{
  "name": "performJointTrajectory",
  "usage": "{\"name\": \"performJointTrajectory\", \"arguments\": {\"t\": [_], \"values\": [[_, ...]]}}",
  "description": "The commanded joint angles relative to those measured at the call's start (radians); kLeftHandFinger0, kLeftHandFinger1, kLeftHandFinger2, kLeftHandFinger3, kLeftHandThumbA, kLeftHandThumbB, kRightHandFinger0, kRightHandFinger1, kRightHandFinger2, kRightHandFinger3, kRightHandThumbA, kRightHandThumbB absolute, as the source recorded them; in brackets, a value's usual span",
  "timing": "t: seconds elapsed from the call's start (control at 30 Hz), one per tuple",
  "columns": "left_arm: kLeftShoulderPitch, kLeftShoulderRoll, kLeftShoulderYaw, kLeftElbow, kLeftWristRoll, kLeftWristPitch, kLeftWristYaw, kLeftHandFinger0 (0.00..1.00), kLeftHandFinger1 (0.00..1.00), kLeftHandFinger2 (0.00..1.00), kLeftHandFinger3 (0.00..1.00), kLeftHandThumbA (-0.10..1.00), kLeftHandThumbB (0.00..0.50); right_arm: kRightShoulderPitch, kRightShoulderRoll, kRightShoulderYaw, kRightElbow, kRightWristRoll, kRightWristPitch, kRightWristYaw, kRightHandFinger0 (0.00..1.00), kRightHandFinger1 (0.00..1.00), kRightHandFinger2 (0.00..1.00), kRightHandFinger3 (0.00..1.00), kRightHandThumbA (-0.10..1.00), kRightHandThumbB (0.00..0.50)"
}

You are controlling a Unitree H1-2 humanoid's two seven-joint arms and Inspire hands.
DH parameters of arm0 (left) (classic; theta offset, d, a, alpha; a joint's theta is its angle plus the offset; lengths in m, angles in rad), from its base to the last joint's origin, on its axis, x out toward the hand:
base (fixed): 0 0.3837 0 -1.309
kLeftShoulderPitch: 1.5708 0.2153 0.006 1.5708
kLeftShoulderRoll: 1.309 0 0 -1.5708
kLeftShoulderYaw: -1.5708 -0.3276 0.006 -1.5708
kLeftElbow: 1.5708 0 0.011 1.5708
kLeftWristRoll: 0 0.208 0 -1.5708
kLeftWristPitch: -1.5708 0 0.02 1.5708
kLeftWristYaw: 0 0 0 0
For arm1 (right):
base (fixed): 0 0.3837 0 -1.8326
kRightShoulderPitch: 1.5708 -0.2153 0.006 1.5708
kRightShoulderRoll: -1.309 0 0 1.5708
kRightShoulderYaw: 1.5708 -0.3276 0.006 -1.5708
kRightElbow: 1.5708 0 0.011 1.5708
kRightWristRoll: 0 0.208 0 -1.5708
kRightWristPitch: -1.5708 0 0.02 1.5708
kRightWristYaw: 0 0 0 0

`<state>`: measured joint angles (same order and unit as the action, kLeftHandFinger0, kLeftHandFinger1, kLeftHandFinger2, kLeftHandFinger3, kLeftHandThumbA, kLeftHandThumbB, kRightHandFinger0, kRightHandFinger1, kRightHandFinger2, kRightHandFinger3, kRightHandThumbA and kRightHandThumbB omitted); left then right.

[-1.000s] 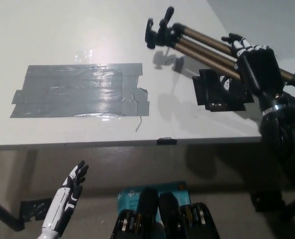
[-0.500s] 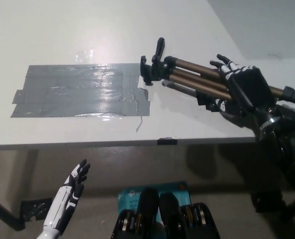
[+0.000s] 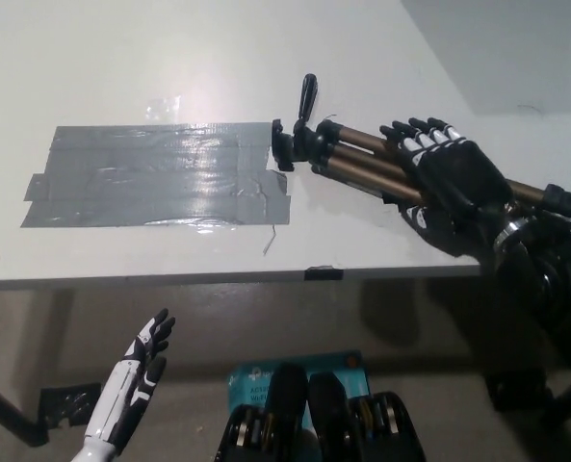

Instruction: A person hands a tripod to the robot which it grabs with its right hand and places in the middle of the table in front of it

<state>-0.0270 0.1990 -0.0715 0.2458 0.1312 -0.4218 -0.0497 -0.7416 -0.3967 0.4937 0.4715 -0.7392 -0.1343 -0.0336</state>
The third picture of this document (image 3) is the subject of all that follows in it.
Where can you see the black robot torso blocks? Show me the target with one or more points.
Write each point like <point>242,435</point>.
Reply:
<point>323,423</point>

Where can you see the clear tape piece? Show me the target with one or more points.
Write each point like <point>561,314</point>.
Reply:
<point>164,107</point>

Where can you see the teal printed box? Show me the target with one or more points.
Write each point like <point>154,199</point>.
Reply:
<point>256,380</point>

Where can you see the black floor tape patch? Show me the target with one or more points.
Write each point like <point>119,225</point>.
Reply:
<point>521,390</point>
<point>70,402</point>

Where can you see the bronze black camera tripod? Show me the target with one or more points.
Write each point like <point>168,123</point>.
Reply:
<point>362,159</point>

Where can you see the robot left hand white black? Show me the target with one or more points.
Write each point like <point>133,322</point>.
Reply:
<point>131,380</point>

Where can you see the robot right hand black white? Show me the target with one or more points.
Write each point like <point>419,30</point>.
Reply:
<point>463,183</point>

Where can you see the large grey duct tape patch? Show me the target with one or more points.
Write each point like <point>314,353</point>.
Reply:
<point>160,178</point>

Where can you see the small black edge tape strip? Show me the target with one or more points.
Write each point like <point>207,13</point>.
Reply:
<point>323,273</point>

